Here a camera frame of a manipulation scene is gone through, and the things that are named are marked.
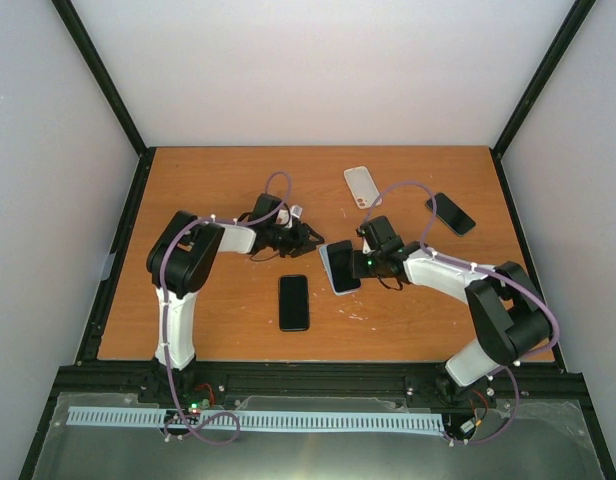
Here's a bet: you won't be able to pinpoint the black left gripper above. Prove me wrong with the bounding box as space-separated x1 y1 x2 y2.
267 220 325 259

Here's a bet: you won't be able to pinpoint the light blue phone case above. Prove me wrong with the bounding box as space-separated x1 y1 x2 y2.
318 244 361 296

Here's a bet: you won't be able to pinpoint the black phone case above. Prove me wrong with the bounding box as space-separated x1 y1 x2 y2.
278 273 310 333

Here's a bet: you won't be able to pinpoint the silver phone black screen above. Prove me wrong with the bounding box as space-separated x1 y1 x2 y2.
279 275 309 331

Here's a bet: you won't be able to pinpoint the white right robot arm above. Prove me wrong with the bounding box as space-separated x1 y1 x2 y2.
350 242 558 388

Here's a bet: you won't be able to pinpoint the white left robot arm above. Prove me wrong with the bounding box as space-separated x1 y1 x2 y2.
146 193 325 403

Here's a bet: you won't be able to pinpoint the cream phone case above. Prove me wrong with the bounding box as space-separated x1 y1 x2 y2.
343 166 381 210

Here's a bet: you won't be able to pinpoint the teal phone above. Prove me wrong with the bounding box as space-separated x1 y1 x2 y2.
425 192 476 236

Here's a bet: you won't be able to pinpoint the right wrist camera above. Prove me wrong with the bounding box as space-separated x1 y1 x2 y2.
357 215 404 254

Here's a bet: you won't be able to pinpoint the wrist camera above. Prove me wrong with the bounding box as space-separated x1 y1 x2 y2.
275 204 303 229
357 215 404 254

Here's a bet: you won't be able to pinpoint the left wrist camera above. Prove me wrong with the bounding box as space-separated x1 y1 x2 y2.
275 204 303 229

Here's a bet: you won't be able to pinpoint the light blue cable duct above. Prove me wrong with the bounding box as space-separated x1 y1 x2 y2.
65 406 444 436

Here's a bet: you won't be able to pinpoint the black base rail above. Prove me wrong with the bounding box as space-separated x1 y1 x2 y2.
51 361 592 412

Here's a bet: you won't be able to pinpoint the black frame post left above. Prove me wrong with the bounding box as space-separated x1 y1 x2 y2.
51 0 150 157

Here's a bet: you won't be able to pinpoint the black frame post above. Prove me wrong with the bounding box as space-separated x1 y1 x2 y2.
51 0 150 157
491 0 598 156

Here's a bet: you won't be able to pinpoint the black frame post right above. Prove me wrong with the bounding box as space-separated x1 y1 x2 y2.
491 0 598 156

